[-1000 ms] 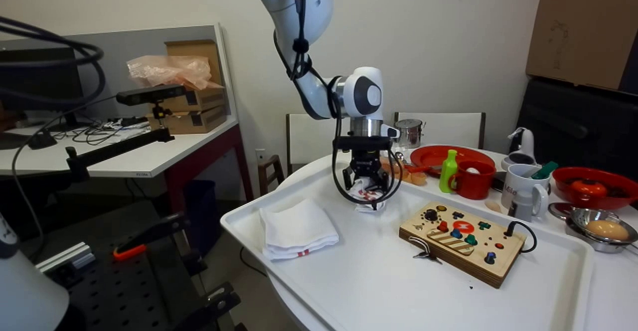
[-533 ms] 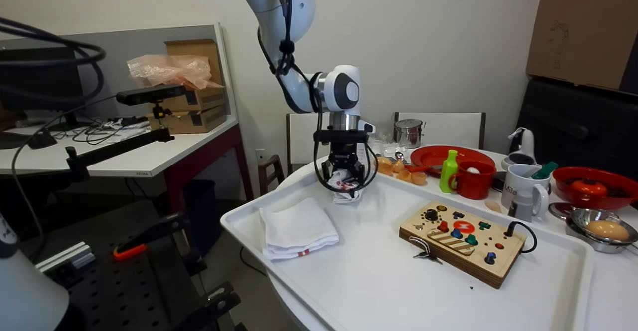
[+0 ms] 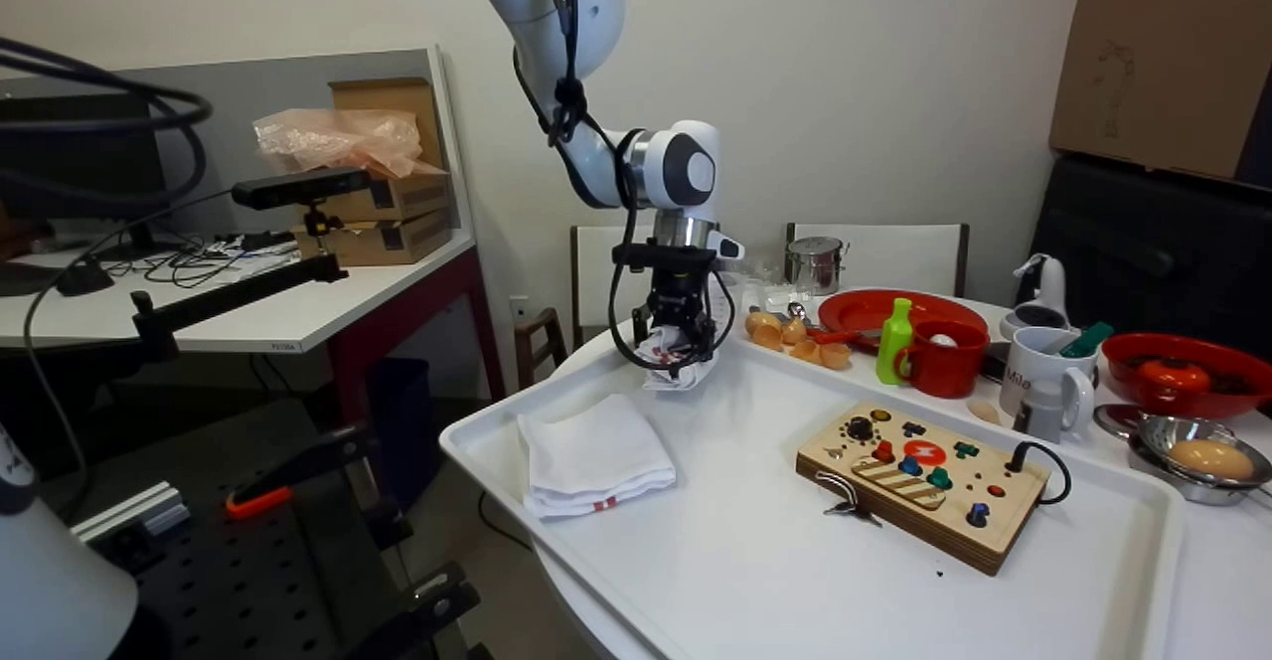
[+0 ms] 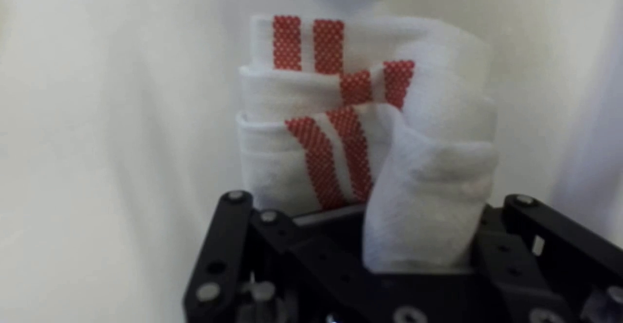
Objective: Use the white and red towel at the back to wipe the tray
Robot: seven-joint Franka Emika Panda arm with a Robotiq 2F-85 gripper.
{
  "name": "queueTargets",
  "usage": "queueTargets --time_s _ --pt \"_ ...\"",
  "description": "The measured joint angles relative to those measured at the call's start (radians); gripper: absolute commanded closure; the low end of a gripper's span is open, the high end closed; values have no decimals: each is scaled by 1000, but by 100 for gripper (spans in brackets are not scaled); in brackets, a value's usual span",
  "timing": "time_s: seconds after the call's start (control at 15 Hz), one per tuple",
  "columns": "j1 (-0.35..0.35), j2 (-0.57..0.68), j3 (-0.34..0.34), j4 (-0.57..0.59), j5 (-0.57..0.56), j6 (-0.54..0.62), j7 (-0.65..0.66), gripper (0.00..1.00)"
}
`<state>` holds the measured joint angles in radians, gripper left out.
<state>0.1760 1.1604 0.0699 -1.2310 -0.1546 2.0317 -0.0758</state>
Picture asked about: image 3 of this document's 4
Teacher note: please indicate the white and red towel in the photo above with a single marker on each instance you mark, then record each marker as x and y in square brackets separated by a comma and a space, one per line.
[594, 451]
[686, 374]

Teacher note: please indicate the aluminium profile bar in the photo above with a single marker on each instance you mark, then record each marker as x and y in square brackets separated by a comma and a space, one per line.
[134, 513]

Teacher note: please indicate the folded white and red towel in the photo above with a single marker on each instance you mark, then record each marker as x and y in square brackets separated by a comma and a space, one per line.
[594, 451]

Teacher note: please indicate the metal strainer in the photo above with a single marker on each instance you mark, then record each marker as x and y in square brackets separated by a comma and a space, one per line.
[1153, 441]

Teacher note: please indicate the large white tray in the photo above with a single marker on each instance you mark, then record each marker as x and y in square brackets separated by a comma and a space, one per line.
[735, 561]

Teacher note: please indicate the cardboard sheet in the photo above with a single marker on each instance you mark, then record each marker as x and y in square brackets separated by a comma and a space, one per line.
[1163, 54]

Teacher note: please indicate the green plastic bottle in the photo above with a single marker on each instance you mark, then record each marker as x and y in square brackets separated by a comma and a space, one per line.
[893, 347]

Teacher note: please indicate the camera on mount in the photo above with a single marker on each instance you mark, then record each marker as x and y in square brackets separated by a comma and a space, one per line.
[298, 188]

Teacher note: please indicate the clear glass cup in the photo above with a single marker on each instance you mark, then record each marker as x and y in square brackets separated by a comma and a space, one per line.
[770, 292]

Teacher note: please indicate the teal plastic tool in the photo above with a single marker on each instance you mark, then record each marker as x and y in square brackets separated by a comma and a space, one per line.
[1086, 340]

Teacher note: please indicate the wooden busy board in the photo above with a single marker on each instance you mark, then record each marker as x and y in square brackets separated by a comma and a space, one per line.
[919, 501]

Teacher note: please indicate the red spoon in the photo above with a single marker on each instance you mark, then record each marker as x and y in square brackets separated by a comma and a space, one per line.
[840, 336]

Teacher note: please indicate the white jug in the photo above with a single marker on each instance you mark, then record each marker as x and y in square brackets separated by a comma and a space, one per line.
[1038, 297]

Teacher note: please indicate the black clamp with orange tip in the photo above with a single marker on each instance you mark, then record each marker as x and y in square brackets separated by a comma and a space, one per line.
[298, 466]

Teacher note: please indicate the orange plastic egg half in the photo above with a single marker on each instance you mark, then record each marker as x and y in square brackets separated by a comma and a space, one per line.
[761, 322]
[767, 338]
[836, 356]
[804, 351]

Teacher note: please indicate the grey divider panel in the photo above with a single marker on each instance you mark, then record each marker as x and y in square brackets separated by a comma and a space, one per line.
[229, 93]

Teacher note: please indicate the red mug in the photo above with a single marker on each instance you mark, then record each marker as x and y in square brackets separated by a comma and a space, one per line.
[944, 370]

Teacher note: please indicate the wall socket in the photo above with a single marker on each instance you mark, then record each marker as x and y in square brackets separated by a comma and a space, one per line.
[519, 310]

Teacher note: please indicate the black case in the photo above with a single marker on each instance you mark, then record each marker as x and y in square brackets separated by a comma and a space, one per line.
[1153, 252]

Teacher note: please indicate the stack of cardboard boxes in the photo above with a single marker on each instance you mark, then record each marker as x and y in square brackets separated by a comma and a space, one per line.
[407, 218]

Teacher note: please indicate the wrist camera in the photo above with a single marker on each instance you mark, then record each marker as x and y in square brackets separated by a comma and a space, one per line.
[664, 254]

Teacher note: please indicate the wooden stool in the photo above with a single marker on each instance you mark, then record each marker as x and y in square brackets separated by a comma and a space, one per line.
[542, 342]

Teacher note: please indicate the metal pot with lid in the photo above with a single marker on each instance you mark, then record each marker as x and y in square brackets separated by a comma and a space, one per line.
[815, 264]

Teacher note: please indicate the monitor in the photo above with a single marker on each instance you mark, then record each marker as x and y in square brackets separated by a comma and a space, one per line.
[70, 163]

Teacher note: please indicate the small beige egg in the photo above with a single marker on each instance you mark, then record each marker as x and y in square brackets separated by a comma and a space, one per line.
[984, 412]

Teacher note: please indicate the white mug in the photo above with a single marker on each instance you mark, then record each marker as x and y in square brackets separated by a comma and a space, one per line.
[1038, 387]

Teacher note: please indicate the white ball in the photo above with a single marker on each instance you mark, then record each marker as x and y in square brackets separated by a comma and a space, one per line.
[943, 340]

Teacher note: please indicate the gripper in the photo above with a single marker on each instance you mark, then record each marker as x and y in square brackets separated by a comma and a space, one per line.
[680, 298]

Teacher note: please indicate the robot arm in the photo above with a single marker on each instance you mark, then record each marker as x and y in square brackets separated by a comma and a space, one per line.
[586, 158]

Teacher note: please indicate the red bowl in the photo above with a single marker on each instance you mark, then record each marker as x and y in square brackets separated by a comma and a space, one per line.
[1232, 397]

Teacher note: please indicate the white desk with red legs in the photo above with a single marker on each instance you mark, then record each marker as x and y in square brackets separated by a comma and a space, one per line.
[298, 312]

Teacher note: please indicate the red plate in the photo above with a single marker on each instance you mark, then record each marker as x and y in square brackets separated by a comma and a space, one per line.
[860, 310]

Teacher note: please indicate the toy tomato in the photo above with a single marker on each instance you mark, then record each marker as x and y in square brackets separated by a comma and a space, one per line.
[1175, 377]

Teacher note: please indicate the clear plastic bag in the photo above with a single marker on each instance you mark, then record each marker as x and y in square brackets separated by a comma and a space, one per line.
[338, 138]

